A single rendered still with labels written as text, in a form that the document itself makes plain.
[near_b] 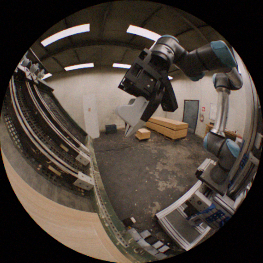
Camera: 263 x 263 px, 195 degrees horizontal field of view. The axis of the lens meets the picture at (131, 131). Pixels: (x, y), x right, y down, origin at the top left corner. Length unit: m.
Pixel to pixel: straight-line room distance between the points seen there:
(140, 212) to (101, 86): 5.55
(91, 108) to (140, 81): 3.56
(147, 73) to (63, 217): 0.51
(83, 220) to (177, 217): 1.09
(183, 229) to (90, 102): 4.39
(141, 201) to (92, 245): 1.21
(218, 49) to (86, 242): 0.66
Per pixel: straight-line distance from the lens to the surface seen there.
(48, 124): 0.72
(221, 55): 0.25
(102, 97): 5.09
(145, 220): 1.40
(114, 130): 4.20
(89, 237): 0.43
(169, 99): 0.21
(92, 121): 3.72
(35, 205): 0.38
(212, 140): 0.55
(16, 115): 0.55
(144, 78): 0.16
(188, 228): 1.36
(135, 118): 0.15
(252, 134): 0.72
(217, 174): 0.57
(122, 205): 1.46
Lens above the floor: 1.37
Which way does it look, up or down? 18 degrees down
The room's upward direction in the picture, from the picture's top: straight up
